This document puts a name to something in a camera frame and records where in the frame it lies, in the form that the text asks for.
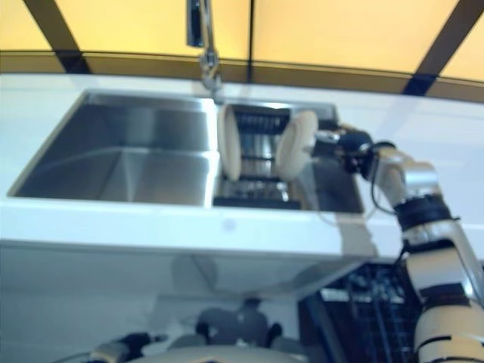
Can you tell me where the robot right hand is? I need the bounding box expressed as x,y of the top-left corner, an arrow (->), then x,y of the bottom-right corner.
315,123 -> 374,178

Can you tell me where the cream ceramic plate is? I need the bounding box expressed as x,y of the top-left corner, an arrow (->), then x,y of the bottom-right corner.
274,110 -> 320,181
216,104 -> 243,181

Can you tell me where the black dish rack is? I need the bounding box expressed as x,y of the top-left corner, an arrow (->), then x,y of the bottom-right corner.
213,103 -> 304,209

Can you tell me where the narrow white cabinet door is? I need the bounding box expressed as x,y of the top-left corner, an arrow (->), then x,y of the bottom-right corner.
192,253 -> 365,300

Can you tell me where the chrome kitchen faucet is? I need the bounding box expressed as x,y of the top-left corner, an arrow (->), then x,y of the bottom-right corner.
185,0 -> 225,96

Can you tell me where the stainless steel sink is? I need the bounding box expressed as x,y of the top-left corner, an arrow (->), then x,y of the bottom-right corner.
6,88 -> 368,217

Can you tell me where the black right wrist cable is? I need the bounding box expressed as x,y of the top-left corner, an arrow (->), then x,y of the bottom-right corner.
367,169 -> 399,217

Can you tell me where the wire dishwasher rack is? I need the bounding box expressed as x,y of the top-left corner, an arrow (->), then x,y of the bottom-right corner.
321,264 -> 421,363

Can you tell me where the dark window frame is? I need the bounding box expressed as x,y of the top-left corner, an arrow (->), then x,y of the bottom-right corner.
0,0 -> 484,95

